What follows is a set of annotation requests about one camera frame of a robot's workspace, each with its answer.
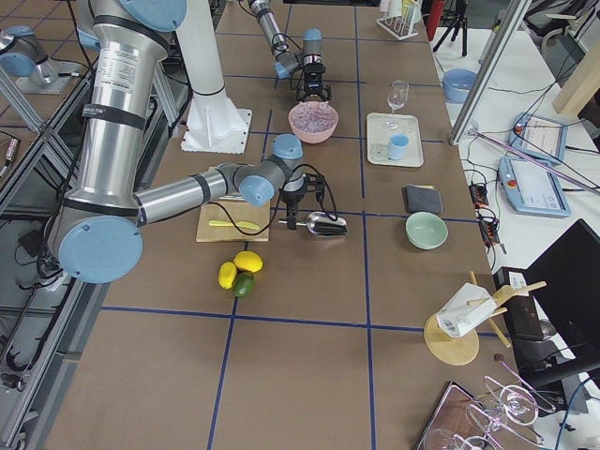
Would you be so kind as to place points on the pile of clear ice cubes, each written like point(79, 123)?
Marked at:
point(314, 117)

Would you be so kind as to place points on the pink bowl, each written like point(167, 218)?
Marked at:
point(308, 137)

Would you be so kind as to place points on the cream bear tray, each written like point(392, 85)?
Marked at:
point(378, 138)

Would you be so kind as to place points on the grey folded cloth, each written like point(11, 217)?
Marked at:
point(422, 199)

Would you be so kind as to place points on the stainless steel ice scoop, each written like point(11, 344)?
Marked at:
point(319, 224)

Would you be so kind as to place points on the green avocado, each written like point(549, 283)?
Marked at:
point(243, 284)

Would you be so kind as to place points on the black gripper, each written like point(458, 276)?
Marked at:
point(314, 76)
point(291, 199)

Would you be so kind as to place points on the oval yellow lemon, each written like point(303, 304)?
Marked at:
point(227, 275)

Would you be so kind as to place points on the white wire cup rack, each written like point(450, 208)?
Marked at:
point(399, 17)

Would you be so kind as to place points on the wooden cutting board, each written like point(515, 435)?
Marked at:
point(232, 209)

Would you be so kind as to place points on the clear wine glass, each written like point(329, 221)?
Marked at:
point(396, 98)

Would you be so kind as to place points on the aluminium frame post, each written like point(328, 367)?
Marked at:
point(513, 17)

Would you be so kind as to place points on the yellow plastic knife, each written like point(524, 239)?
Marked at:
point(239, 224)

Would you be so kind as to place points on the blue teach pendant far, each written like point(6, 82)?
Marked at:
point(539, 137)

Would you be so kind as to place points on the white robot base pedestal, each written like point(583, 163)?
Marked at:
point(214, 124)

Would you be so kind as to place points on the white carton on stand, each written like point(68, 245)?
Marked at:
point(466, 309)

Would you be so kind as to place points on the blue plastic cup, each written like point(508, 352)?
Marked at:
point(397, 146)

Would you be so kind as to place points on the wooden paper towel stand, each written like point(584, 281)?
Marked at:
point(461, 351)

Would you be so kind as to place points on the round yellow lemon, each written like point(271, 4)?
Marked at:
point(249, 261)

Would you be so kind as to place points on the red cylinder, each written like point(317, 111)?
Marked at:
point(433, 18)

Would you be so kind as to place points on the blue teach pendant near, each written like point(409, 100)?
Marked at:
point(532, 189)

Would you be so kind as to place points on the blue bowl with fork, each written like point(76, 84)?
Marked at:
point(457, 84)

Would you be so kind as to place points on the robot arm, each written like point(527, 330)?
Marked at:
point(290, 58)
point(96, 237)

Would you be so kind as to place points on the green bowl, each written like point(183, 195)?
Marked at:
point(426, 230)

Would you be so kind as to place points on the blue teach pendant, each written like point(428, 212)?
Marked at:
point(532, 189)
point(539, 137)

